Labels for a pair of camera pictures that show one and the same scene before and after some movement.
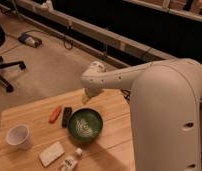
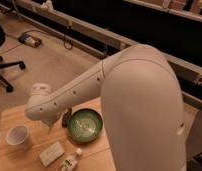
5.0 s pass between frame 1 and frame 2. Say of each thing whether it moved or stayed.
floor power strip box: stayed
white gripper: moved
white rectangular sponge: stayed
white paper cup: stayed
